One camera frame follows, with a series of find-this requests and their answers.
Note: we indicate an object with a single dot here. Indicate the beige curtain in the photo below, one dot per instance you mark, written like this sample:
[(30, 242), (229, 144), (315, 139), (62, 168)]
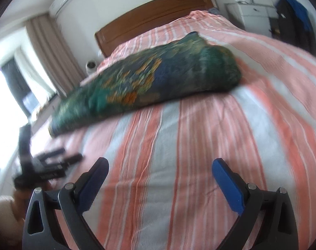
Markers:
[(52, 54)]

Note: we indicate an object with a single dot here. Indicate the pink striped bed sheet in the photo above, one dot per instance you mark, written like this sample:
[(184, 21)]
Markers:
[(199, 148)]

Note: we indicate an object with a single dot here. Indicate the blue garment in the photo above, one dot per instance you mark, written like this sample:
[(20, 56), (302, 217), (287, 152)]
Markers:
[(302, 13)]

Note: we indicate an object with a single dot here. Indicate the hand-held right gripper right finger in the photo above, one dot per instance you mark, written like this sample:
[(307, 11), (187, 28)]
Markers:
[(229, 185)]

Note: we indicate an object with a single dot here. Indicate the window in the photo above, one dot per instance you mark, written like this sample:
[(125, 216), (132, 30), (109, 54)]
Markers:
[(9, 104)]

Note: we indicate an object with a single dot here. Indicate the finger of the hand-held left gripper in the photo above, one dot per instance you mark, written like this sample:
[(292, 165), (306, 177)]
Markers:
[(54, 153), (73, 158)]

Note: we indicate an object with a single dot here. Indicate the black coat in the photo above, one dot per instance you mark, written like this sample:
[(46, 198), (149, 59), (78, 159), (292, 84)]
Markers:
[(290, 31)]

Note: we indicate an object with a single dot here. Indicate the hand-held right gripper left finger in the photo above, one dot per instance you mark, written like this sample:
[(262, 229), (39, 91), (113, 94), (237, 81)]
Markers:
[(91, 185)]

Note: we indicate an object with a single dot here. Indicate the small white cup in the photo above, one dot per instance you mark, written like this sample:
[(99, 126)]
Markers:
[(91, 67)]

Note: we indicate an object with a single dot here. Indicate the grey pillow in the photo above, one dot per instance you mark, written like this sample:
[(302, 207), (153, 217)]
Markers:
[(214, 11)]

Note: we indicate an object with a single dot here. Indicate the white cabinet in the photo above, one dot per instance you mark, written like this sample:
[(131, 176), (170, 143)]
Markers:
[(254, 18)]

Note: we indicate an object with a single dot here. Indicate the wooden headboard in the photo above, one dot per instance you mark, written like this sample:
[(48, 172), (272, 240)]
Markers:
[(152, 18)]

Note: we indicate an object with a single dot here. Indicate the green floral printed cloth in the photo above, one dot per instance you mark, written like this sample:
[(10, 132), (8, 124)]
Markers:
[(147, 80)]

